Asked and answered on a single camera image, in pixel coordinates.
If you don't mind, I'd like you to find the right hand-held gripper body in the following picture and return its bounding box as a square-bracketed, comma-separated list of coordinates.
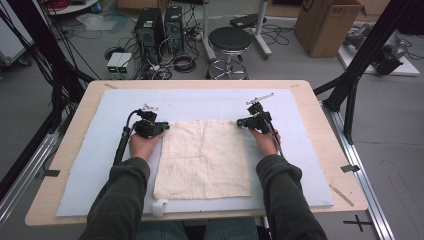
[245, 92, 275, 134]

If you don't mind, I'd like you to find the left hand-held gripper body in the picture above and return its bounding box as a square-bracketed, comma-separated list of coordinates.
[133, 103, 161, 139]

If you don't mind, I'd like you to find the cream cloth with egg print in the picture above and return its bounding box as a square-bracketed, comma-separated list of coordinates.
[152, 119, 253, 201]

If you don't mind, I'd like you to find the person's left hand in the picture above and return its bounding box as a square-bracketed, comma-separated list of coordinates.
[128, 130, 166, 162]

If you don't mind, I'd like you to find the person's right hand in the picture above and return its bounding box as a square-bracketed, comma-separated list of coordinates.
[248, 127, 282, 158]

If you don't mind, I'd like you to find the white foam mat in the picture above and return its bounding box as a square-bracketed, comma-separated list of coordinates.
[55, 88, 335, 218]

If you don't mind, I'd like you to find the light wooden table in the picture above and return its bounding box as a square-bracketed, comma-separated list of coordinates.
[24, 79, 369, 227]

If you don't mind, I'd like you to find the white power supply unit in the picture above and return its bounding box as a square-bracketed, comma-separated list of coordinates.
[106, 52, 124, 74]
[117, 53, 134, 75]

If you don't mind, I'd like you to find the black round stool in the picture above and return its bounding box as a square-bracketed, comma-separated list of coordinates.
[205, 26, 254, 80]

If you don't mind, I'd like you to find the white stand leg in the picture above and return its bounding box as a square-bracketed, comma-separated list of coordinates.
[200, 0, 218, 63]
[253, 0, 273, 60]

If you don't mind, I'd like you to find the large black computer tower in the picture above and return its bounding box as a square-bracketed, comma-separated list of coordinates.
[134, 7, 166, 64]

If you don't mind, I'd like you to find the slim black computer tower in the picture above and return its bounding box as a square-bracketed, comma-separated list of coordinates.
[164, 5, 185, 54]

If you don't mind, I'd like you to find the flat black device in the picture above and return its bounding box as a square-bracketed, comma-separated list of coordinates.
[229, 13, 268, 29]

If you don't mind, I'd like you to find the person's left leg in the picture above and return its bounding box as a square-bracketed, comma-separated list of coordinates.
[136, 221, 189, 240]

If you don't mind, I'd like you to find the person's leg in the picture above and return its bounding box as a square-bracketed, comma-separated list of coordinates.
[204, 218, 259, 240]
[136, 221, 189, 240]

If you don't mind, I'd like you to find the person's right leg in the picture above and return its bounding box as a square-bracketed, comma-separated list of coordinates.
[204, 218, 259, 240]

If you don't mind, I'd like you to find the thin wooden stick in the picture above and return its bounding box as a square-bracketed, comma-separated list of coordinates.
[329, 184, 355, 208]

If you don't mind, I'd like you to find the brown cardboard box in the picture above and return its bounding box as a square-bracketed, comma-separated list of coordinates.
[293, 0, 367, 59]

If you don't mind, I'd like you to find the clear plastic bag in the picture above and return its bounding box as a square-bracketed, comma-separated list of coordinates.
[76, 13, 129, 33]

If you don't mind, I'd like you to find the round white table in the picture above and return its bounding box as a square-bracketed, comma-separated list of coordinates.
[46, 0, 101, 16]

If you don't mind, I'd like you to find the black tape cross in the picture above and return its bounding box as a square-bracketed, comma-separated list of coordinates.
[343, 214, 373, 233]

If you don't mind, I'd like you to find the grey and black machine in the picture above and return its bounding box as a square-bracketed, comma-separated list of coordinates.
[343, 23, 409, 76]

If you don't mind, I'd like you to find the white floor board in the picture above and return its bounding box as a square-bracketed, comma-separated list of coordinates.
[337, 43, 421, 77]

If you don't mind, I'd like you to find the right hand-held gripper black cable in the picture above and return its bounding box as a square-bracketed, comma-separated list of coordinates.
[264, 111, 284, 158]

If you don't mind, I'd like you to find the hand-held gripper black cable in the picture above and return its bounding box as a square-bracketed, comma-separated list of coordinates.
[264, 111, 284, 158]
[113, 109, 141, 166]

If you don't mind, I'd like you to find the left hand-held gripper black cable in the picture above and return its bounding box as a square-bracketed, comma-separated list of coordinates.
[113, 109, 141, 166]

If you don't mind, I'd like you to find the coil of black cable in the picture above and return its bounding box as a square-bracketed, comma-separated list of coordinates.
[171, 51, 198, 74]

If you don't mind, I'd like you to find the silver aluminium rail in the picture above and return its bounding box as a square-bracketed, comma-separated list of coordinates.
[0, 133, 61, 228]
[321, 101, 396, 240]

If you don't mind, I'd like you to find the black metal frame with cables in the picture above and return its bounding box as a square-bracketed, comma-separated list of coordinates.
[0, 0, 96, 201]

